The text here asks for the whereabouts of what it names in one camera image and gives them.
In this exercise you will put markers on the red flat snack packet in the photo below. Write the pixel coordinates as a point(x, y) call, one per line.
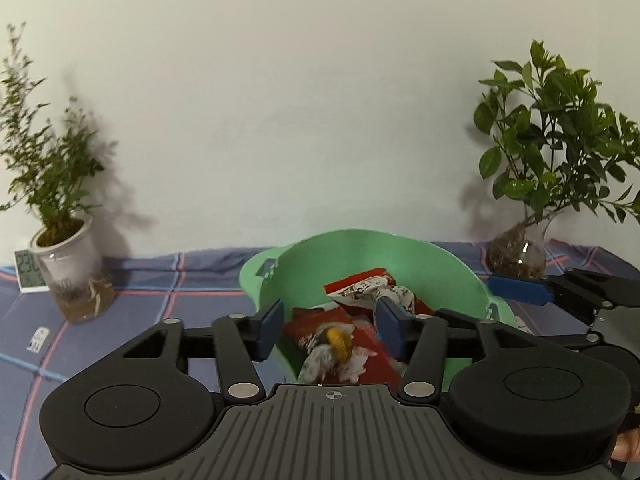
point(380, 360)

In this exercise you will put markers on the person's right hand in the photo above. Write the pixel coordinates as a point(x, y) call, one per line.
point(629, 447)

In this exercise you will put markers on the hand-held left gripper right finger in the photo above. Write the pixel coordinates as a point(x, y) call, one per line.
point(392, 330)

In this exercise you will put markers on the leafy plant in glass vase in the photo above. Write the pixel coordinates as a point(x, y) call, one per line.
point(520, 255)

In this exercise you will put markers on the red white snack packet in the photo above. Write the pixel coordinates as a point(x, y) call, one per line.
point(360, 290)

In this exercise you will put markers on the green plastic bowl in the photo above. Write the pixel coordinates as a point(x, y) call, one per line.
point(400, 260)

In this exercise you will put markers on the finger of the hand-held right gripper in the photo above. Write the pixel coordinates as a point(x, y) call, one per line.
point(565, 340)
point(520, 290)

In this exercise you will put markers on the plaid blue cloth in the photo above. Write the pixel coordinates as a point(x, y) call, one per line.
point(150, 305)

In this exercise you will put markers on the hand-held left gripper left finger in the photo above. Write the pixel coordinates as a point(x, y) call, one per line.
point(270, 330)

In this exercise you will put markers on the gold chocolate ball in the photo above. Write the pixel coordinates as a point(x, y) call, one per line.
point(340, 342)

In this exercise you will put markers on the white digital clock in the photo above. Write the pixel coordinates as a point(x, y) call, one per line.
point(29, 270)

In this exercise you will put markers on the small white tag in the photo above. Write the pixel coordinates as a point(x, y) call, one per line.
point(38, 340)

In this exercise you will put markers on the thin plant in white pot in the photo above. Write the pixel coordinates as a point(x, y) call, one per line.
point(60, 260)

